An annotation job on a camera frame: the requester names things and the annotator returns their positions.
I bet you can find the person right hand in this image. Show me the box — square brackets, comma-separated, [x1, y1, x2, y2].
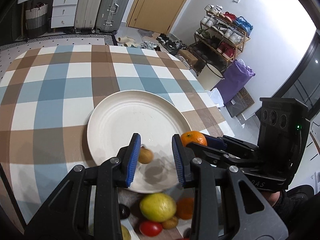
[262, 191, 281, 206]

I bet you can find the cardboard box on floor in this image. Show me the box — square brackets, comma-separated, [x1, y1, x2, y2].
[177, 49, 198, 68]

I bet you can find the orange tangerine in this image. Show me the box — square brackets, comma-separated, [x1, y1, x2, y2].
[176, 197, 194, 220]
[180, 131, 207, 147]

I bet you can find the cream round plate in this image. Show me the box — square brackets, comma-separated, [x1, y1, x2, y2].
[87, 90, 191, 193]

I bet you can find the red tomato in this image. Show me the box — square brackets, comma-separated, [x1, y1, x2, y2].
[139, 220, 163, 237]

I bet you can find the beige suitcase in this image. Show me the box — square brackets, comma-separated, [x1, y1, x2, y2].
[74, 0, 101, 34]

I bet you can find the small brown fruit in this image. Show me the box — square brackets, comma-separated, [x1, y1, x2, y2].
[138, 146, 154, 164]
[162, 216, 178, 230]

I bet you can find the wooden shoe rack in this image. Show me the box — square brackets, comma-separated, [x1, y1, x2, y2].
[190, 4, 253, 70]

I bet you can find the yellow speckled guava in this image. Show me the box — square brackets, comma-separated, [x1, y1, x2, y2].
[139, 193, 177, 223]

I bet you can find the woven laundry basket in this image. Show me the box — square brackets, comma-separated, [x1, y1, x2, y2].
[25, 3, 48, 39]

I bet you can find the wooden door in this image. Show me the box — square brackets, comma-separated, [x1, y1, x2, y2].
[127, 0, 187, 34]

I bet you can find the purple bag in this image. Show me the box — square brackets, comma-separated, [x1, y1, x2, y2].
[215, 59, 255, 104]

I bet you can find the cream trash bin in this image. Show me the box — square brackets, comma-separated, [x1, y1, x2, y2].
[197, 63, 224, 90]

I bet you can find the green yellow guava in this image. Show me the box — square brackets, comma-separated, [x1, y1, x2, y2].
[121, 225, 131, 240]

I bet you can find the silver grey suitcase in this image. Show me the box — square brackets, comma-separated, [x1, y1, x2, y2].
[95, 0, 129, 35]

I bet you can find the checkered tablecloth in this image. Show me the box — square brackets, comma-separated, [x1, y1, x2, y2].
[1, 44, 233, 222]

